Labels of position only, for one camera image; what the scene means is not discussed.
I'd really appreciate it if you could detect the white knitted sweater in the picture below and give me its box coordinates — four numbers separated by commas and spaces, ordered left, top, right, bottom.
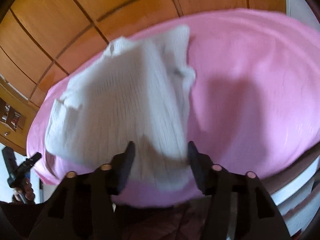
44, 25, 196, 191

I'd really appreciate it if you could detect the wooden panelled wardrobe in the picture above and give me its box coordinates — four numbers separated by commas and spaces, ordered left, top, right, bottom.
1, 0, 286, 107

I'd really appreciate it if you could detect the person's left hand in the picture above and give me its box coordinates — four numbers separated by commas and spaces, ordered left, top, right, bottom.
14, 178, 35, 203

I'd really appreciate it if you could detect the wooden wall shelf unit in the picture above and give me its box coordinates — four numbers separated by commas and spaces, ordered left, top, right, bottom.
0, 79, 39, 156

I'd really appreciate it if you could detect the grey round chair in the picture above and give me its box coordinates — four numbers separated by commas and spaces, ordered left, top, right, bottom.
262, 144, 319, 237

